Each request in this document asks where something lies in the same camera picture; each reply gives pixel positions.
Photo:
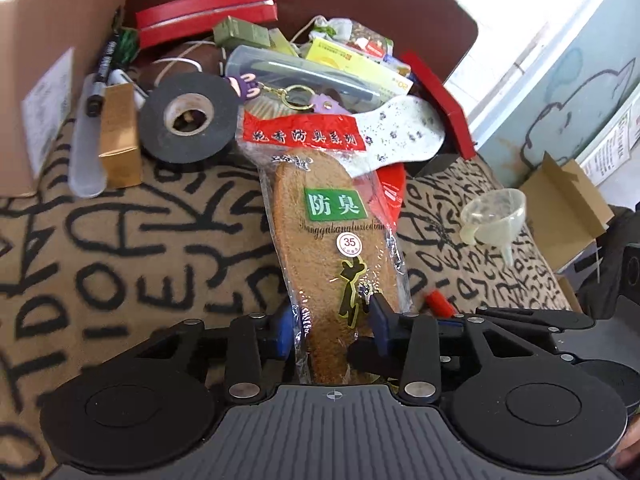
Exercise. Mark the clear plastic funnel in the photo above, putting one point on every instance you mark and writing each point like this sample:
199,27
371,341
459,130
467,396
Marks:
492,212

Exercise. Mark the yellow medicine box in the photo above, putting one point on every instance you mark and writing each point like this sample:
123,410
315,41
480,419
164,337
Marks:
357,62

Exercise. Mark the small gold box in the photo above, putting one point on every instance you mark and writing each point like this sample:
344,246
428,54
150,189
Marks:
120,135

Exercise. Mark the clear snack packet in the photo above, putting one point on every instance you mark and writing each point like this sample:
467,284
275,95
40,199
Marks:
372,37

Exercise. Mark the black tape roll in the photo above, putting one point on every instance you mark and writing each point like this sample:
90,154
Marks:
190,117

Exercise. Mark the packaged brown insole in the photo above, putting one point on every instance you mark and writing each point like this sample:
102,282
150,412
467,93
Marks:
334,260

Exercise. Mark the red box lid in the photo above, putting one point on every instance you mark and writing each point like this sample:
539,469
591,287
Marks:
445,100

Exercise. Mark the small red plastic piece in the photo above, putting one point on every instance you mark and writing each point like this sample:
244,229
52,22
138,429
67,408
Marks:
439,304

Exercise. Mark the flat red box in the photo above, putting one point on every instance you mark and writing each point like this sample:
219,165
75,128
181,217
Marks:
200,12

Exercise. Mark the black marker pen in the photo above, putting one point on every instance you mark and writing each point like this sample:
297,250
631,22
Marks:
102,75

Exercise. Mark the large brown cardboard box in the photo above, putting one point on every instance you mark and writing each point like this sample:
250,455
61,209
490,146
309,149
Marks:
45,50

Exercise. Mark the small green box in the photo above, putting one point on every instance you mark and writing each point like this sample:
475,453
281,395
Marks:
240,32

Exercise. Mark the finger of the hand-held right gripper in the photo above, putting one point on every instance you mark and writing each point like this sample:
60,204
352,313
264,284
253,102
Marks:
451,326
540,317

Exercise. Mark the translucent plastic tube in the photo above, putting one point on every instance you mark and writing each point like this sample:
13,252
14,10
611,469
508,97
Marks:
85,160

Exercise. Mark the small open cardboard box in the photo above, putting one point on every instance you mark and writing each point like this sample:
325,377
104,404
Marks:
565,210

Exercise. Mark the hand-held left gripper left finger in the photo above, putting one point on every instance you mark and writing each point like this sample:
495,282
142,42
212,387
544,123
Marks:
283,334

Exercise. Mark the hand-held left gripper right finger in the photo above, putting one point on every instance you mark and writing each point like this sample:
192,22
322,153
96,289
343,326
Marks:
382,324

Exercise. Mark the printed blanket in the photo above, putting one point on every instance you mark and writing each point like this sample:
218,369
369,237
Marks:
150,250

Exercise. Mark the white paper wall notice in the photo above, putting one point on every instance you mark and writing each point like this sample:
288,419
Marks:
612,147

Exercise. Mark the clear plastic pen case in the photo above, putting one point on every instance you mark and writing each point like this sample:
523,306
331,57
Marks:
300,67

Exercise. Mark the white spotted insole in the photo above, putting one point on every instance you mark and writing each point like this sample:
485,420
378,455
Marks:
400,125

